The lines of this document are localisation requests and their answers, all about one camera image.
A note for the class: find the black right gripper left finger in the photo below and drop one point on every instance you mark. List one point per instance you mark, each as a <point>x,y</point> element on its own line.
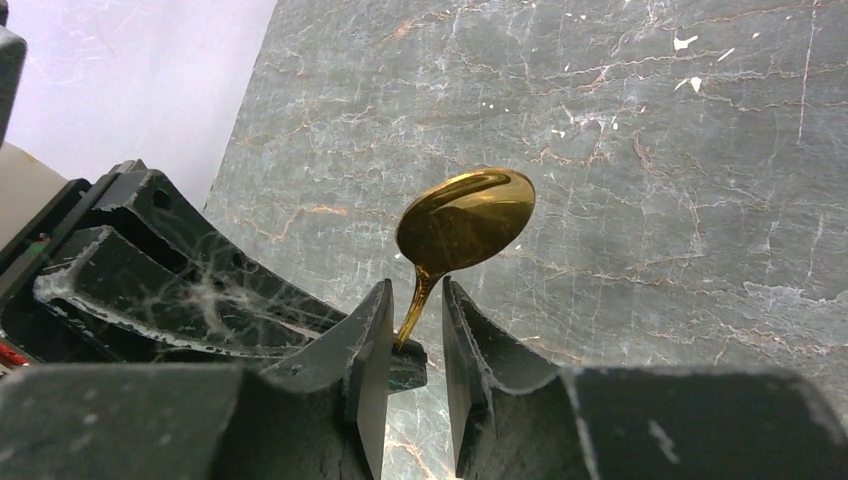
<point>319,414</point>

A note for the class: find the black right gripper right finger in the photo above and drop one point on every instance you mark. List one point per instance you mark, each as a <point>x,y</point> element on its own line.
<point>516,415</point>

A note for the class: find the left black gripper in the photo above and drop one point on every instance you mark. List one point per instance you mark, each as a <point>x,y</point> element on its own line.
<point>125,270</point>

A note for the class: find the gold spoon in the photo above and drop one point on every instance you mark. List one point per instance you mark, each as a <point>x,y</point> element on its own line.
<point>458,224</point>

